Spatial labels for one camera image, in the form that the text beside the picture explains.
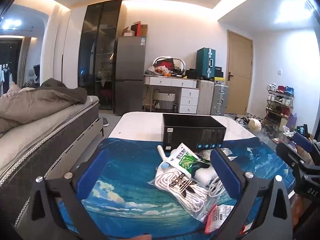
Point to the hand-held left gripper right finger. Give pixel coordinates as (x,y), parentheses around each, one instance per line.
(226,171)

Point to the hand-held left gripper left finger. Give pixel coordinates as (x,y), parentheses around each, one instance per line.
(92,171)

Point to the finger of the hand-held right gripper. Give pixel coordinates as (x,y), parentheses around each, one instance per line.
(290,155)
(303,141)

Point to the large green white medicine packet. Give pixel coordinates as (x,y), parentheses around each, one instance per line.
(182,156)

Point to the bag of white shoelaces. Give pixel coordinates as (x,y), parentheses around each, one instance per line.
(180,190)

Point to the black cardboard box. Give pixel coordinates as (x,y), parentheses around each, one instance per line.
(192,132)

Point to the white blue soft toy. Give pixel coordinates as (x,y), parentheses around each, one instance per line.
(163,156)

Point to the person's left hand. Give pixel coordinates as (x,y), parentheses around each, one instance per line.
(141,237)

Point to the tissue box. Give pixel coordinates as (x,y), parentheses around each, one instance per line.
(285,136)

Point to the purple paper bag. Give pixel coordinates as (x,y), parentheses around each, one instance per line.
(292,122)

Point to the blue sky printed mat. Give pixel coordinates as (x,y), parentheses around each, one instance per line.
(130,195)

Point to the red white packet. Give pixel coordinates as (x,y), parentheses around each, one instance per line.
(217,216)

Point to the shoe rack with shoes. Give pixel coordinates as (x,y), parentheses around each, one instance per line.
(278,102)

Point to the cream bag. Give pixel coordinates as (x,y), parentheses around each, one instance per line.
(255,124)

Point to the grey slipper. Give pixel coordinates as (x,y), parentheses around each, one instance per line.
(105,121)

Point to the pile of shoes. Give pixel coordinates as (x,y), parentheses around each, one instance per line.
(243,120)

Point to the grey quilted mattress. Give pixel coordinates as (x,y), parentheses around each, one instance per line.
(37,140)

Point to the silver suitcase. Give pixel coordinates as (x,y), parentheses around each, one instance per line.
(219,100)

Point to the olive green blanket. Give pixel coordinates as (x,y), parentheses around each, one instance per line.
(67,91)

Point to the white desk with drawers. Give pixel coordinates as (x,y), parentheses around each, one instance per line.
(188,96)

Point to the beige duvet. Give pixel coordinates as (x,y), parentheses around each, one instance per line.
(27,107)

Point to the yellow flat box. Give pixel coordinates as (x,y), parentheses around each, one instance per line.
(219,79)

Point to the white wicker basket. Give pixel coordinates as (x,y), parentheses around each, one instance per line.
(163,101)

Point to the wooden door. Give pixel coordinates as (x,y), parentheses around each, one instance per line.
(238,72)

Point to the grey refrigerator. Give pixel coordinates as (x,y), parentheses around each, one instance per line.
(130,75)

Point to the teal suitcase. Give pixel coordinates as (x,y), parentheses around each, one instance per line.
(205,62)

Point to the dark glass cabinet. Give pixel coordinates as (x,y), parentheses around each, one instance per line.
(98,55)

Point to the plastic bag with fruit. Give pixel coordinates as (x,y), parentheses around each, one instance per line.
(158,70)

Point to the beige curtain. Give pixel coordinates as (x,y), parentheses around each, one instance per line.
(23,62)

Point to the red box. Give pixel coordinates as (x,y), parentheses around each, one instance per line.
(136,29)

